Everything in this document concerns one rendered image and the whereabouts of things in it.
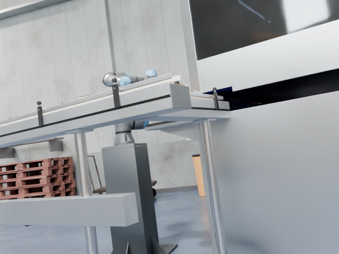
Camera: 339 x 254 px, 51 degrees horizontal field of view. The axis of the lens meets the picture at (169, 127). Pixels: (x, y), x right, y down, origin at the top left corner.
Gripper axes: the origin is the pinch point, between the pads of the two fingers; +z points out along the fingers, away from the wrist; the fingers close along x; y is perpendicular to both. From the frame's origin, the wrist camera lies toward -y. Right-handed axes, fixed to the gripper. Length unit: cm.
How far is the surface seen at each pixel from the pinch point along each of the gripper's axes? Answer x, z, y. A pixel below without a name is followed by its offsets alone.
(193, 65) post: -13, -27, 43
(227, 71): -12, -19, 64
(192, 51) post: -13, -36, 43
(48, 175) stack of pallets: 187, 33, -376
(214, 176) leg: -33, 37, 58
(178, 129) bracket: -2.5, 8.2, 20.1
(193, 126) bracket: -2.5, 7.9, 31.3
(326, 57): -12, -13, 115
